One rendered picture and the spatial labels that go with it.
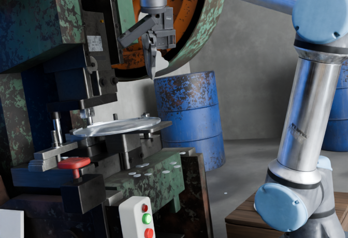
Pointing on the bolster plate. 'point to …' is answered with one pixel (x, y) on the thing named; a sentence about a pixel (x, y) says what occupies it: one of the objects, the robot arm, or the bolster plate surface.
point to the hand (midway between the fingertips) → (149, 75)
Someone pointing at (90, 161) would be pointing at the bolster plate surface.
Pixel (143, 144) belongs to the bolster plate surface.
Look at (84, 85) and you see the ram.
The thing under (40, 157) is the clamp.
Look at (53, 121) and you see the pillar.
